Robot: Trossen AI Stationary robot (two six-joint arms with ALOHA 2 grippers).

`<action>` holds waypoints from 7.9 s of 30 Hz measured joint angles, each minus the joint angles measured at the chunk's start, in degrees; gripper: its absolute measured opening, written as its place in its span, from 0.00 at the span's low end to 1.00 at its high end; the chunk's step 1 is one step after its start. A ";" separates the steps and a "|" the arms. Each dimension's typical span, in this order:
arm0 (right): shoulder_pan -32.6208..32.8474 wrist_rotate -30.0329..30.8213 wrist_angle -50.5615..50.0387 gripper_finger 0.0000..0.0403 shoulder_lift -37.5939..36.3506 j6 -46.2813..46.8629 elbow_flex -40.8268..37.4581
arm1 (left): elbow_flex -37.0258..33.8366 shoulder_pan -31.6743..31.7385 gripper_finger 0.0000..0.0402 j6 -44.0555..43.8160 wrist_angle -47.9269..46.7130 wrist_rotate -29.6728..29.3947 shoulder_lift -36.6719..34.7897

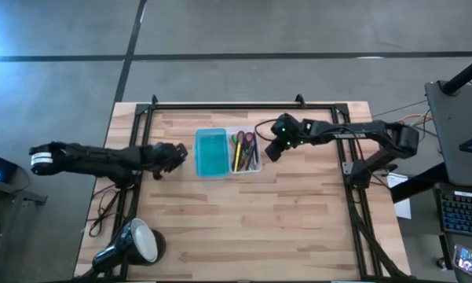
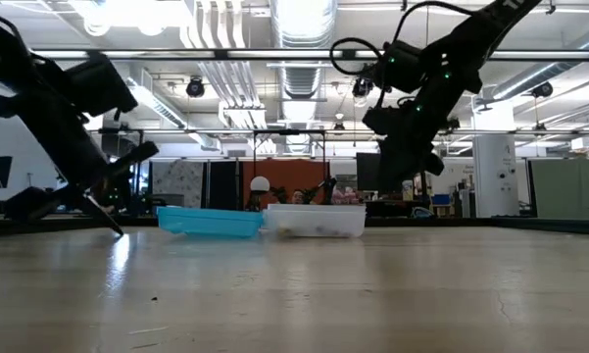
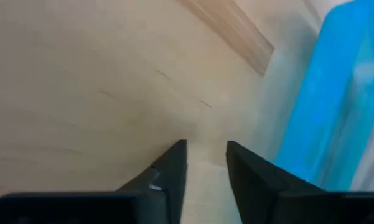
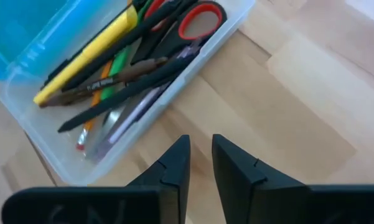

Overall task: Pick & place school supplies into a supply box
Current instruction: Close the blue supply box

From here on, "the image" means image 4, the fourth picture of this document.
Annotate orange pen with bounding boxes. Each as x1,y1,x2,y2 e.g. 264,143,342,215
75,60,113,152

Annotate dark brown pen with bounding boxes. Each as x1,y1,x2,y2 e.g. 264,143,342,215
39,57,169,109

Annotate green pen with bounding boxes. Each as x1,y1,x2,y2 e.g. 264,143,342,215
100,0,155,101

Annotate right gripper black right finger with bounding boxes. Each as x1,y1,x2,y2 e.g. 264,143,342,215
212,134,374,224

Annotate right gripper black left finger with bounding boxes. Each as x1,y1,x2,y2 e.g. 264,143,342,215
1,134,192,224

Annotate clear box with blue lid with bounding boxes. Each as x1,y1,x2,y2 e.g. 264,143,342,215
0,0,256,187

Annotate red and black scissors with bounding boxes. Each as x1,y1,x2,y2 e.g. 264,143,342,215
85,0,228,164

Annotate yellow pen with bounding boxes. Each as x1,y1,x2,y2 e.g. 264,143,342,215
33,4,139,106

